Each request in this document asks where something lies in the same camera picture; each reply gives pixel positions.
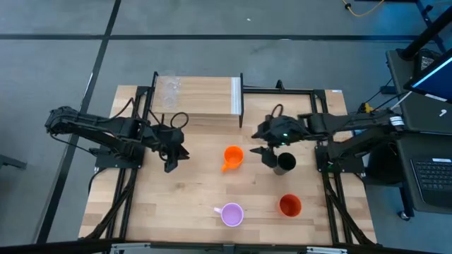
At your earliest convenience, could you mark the wooden shelf with black frame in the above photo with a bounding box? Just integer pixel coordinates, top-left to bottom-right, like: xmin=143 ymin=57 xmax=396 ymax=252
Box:
xmin=150 ymin=71 xmax=246 ymax=129

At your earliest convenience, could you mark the tall black cup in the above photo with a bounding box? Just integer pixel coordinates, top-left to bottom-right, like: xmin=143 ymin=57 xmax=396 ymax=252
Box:
xmin=272 ymin=152 xmax=297 ymax=176

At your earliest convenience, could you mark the black power adapter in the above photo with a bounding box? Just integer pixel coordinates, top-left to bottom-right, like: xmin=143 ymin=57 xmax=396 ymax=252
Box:
xmin=415 ymin=48 xmax=441 ymax=72

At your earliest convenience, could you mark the orange plastic mug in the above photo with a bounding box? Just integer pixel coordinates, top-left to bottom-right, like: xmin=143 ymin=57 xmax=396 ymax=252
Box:
xmin=220 ymin=145 xmax=245 ymax=174

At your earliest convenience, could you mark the black chair base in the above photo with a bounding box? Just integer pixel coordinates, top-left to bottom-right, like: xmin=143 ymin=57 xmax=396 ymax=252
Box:
xmin=0 ymin=153 xmax=28 ymax=171

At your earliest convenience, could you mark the black pole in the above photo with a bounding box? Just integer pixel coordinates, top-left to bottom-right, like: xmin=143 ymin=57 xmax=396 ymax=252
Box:
xmin=398 ymin=6 xmax=452 ymax=61

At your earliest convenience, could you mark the black desk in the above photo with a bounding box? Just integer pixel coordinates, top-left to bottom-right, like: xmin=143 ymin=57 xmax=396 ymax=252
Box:
xmin=386 ymin=48 xmax=452 ymax=135

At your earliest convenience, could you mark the black bar with silver brackets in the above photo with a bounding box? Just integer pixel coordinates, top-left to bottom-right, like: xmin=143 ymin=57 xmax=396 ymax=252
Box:
xmin=0 ymin=238 xmax=452 ymax=254

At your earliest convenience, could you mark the blue metal frame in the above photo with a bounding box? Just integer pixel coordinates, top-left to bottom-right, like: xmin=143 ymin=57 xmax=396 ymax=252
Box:
xmin=415 ymin=0 xmax=448 ymax=54

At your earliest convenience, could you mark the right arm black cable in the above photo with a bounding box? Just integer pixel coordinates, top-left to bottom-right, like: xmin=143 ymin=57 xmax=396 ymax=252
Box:
xmin=270 ymin=103 xmax=285 ymax=119

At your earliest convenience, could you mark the black bin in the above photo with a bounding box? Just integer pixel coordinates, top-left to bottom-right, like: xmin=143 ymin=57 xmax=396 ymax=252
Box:
xmin=364 ymin=140 xmax=403 ymax=186

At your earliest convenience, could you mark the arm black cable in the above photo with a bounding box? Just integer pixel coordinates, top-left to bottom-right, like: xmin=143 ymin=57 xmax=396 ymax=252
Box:
xmin=169 ymin=111 xmax=190 ymax=130
xmin=270 ymin=103 xmax=285 ymax=119

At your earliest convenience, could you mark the red-orange cup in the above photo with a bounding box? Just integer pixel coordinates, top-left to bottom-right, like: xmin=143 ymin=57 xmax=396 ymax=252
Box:
xmin=278 ymin=193 xmax=303 ymax=218

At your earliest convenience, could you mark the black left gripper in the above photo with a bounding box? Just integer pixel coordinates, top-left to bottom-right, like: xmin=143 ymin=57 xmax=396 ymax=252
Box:
xmin=142 ymin=123 xmax=191 ymax=174

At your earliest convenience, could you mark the lilac pink plastic mug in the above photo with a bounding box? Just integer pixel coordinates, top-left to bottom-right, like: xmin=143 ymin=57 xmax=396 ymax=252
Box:
xmin=213 ymin=202 xmax=245 ymax=228

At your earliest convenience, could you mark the black laptop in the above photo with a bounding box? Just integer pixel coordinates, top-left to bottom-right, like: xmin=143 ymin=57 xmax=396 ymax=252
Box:
xmin=394 ymin=132 xmax=452 ymax=214

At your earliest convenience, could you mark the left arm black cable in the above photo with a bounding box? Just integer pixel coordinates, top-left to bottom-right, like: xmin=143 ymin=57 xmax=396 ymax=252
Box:
xmin=169 ymin=111 xmax=190 ymax=130

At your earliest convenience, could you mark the black aluminium table frame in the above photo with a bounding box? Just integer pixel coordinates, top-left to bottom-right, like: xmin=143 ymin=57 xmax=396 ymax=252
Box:
xmin=79 ymin=79 xmax=378 ymax=248

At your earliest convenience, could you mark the yellow cable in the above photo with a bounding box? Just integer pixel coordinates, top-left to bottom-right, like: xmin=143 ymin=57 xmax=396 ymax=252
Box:
xmin=340 ymin=0 xmax=386 ymax=18

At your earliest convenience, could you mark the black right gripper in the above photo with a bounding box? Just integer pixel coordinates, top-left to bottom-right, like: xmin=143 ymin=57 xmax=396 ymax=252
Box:
xmin=249 ymin=115 xmax=309 ymax=169

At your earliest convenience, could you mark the computer monitor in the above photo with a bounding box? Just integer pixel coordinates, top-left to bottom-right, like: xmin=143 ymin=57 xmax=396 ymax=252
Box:
xmin=403 ymin=47 xmax=452 ymax=105

